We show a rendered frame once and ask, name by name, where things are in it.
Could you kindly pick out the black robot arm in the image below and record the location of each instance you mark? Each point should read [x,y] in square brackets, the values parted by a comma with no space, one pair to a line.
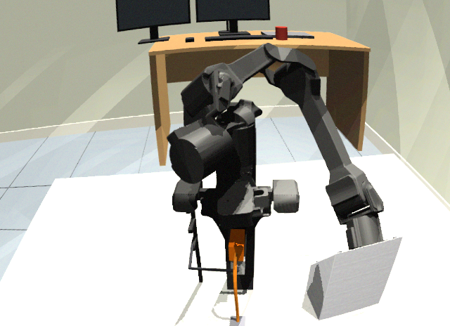
[206,144]

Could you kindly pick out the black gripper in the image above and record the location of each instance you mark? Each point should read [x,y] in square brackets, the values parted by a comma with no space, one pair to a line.
[284,194]

